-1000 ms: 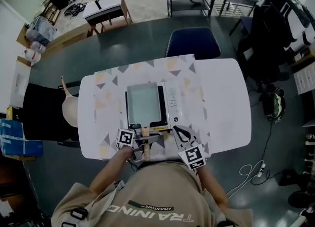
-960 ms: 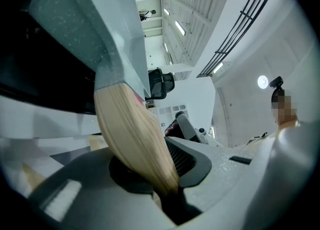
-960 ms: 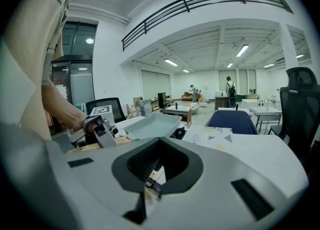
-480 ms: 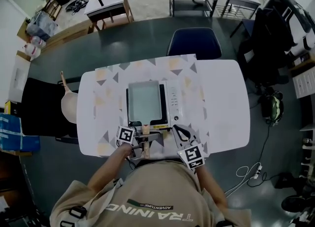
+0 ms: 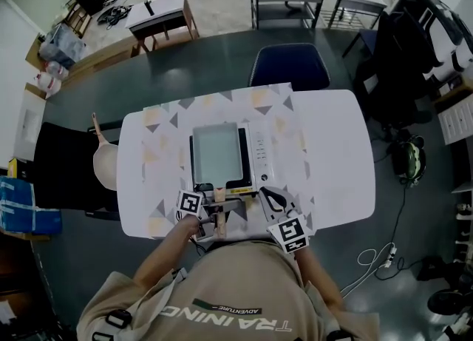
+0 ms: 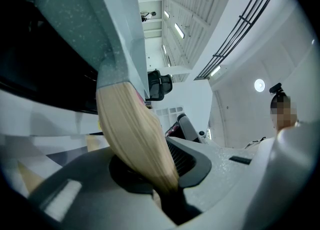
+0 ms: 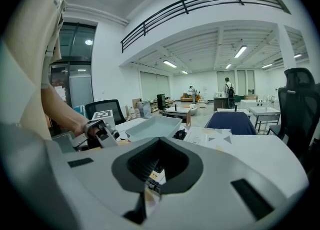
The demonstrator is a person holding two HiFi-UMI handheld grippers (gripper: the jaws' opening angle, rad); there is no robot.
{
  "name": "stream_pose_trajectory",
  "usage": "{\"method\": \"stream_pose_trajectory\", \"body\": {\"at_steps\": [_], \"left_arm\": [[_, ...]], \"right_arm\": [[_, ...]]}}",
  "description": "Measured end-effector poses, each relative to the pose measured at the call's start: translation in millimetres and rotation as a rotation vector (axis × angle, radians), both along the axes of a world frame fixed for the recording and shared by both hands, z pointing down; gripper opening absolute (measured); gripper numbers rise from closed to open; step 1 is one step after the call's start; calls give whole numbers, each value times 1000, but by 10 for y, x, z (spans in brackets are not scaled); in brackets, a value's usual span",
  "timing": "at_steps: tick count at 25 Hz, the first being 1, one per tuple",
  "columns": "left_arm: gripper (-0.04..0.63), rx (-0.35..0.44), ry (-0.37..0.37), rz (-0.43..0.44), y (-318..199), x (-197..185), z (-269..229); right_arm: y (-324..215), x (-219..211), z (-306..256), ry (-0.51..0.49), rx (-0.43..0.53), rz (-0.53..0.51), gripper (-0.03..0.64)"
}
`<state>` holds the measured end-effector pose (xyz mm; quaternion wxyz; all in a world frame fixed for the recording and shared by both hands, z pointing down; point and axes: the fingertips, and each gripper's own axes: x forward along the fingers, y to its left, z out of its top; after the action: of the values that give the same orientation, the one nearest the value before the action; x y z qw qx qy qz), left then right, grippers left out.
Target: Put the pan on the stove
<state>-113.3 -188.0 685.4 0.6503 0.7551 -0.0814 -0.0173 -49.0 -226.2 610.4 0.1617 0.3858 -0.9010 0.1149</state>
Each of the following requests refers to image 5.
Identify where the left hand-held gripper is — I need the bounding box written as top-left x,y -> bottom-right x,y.
175,189 -> 245,243

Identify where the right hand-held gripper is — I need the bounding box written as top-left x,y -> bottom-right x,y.
258,186 -> 310,255

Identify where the person's right forearm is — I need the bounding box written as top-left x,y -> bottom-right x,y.
294,245 -> 347,309

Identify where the person's left forearm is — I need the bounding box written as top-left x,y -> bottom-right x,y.
132,215 -> 203,292

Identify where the beige printed t-shirt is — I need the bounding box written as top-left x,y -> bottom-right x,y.
75,239 -> 350,341

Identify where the triangle patterned tablecloth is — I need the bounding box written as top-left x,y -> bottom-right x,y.
142,82 -> 315,239

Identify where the white power strip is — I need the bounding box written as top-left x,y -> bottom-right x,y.
380,245 -> 398,270

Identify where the dark blue chair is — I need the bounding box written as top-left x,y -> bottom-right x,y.
248,43 -> 332,91

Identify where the dark green helmet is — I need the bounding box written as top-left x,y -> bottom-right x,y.
391,135 -> 428,186

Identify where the black office chair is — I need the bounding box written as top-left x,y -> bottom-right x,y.
353,10 -> 434,128
33,121 -> 123,219

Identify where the white storage cabinet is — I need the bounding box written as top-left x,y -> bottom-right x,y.
437,95 -> 473,146

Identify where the blue taped box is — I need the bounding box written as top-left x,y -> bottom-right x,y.
0,175 -> 62,235

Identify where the white plastic bag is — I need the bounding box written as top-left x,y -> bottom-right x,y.
35,61 -> 69,98

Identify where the clear plastic bag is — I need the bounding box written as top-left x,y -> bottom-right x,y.
38,23 -> 88,71

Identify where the white power cable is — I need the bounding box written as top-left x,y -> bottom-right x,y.
338,246 -> 389,298

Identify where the black cable pile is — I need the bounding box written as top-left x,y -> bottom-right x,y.
96,4 -> 135,30

